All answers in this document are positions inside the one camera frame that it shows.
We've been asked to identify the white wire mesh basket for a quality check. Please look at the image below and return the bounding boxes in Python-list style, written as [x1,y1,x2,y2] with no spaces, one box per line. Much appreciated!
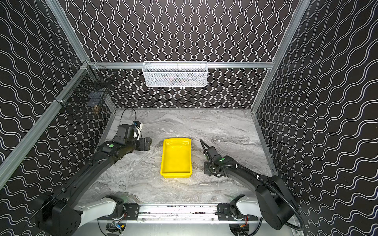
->
[142,61,209,87]

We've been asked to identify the yellow plastic bin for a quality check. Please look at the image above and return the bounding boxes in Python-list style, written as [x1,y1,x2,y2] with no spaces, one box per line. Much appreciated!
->
[160,138,193,179]

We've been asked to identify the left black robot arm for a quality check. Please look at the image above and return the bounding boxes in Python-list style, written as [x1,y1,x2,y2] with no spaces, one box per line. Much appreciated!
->
[31,121,152,236]

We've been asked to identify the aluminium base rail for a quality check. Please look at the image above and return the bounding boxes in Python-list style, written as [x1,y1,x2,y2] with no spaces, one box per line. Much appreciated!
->
[58,202,299,225]

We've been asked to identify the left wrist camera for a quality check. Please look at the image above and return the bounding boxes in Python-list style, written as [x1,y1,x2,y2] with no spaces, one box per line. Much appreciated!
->
[132,121,142,140]

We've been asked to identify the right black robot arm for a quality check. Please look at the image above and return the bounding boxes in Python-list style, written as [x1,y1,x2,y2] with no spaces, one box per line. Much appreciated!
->
[200,140,305,231]

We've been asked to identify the black wire basket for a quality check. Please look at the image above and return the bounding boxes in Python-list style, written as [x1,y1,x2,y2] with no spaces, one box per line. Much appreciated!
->
[60,64,115,120]

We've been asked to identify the black corrugated cable conduit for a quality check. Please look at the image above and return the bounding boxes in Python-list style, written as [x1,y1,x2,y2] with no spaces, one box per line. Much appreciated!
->
[236,165,305,232]

